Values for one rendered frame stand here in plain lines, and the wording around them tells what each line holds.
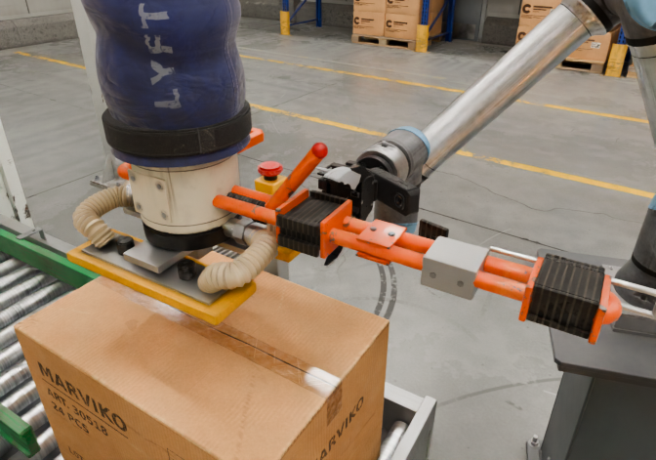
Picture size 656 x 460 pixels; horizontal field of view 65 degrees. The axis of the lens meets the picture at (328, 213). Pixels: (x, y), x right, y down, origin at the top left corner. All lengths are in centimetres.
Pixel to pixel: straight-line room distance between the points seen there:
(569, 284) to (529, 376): 173
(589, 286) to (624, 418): 102
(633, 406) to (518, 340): 98
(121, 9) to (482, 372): 197
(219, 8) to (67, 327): 66
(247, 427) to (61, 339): 42
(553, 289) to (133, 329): 74
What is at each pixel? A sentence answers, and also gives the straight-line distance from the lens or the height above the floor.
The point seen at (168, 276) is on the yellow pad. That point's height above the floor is 112.
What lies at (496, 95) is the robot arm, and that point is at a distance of 110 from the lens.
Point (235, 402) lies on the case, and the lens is 88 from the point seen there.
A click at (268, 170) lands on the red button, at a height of 104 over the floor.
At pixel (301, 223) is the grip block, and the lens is 71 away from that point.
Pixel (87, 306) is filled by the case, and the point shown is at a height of 95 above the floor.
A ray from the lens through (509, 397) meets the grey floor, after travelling 227.
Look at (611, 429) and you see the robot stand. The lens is 168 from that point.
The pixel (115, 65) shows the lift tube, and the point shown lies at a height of 145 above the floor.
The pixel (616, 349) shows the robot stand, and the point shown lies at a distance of 141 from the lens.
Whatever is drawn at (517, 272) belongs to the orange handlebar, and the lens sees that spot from 69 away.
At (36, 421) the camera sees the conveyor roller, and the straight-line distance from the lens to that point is 156.
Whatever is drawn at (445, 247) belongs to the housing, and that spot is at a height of 124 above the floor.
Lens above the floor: 160
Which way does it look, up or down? 29 degrees down
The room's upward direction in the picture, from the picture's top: straight up
